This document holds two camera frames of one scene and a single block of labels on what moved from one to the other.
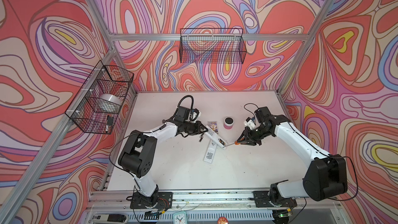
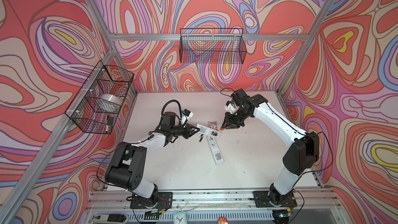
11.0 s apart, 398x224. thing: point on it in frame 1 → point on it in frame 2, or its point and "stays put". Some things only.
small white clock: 180,218 stays put
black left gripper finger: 202,128 → 188,129
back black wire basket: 212,45 stays put
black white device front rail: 114,218 stays put
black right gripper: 247,138 → 229,124
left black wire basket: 97,107 stays put
